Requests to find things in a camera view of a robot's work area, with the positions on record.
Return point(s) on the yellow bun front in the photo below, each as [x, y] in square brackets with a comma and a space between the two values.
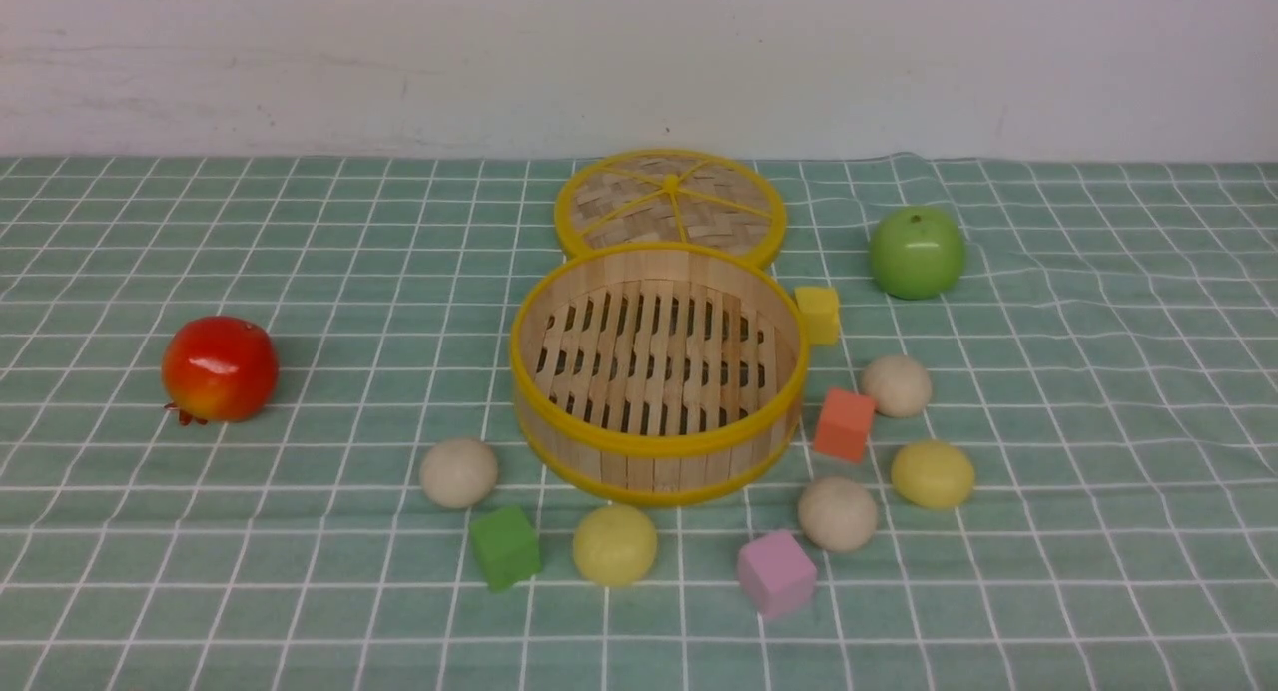
[615, 546]

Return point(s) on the yellow bun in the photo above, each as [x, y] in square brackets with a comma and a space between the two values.
[615, 546]
[932, 474]

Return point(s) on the white bun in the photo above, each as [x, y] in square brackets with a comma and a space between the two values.
[898, 385]
[458, 473]
[837, 514]

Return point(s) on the bamboo steamer tray yellow rim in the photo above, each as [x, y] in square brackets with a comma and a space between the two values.
[658, 374]

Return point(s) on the woven bamboo steamer lid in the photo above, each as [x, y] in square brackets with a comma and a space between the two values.
[671, 195]

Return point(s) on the yellow foam cube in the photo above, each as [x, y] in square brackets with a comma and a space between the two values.
[820, 310]

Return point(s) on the orange foam cube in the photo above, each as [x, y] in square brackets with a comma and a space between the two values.
[844, 425]

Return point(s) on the green foam cube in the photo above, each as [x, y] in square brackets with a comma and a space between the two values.
[506, 547]

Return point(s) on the pink foam cube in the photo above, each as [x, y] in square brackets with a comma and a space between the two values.
[776, 574]

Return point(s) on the green toy apple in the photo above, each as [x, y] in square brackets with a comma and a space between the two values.
[917, 252]

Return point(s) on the red toy pomegranate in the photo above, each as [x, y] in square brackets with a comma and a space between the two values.
[221, 369]

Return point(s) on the green checkered tablecloth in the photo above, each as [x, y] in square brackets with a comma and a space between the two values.
[1106, 361]

